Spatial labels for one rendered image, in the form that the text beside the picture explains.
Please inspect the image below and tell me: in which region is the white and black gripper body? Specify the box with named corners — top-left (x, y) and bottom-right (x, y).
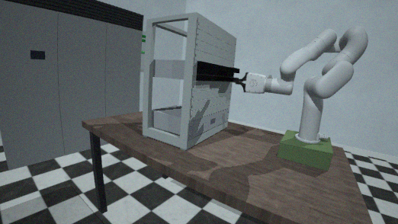
top-left (245, 73), bottom-right (267, 94)

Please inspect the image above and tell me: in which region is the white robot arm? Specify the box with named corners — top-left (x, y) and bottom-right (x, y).
top-left (265, 26), bottom-right (368, 144)

